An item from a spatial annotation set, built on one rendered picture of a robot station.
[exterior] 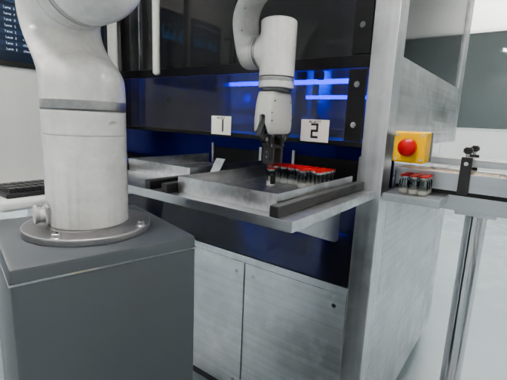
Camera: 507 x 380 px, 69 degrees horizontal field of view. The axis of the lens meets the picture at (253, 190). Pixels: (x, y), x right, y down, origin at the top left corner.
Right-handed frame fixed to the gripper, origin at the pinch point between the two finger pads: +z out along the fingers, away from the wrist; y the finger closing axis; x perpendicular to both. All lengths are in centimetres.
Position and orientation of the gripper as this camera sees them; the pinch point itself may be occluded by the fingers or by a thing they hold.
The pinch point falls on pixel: (272, 154)
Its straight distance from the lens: 91.5
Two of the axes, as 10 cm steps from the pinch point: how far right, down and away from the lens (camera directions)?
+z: -0.4, 9.8, 1.9
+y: -6.0, 1.3, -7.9
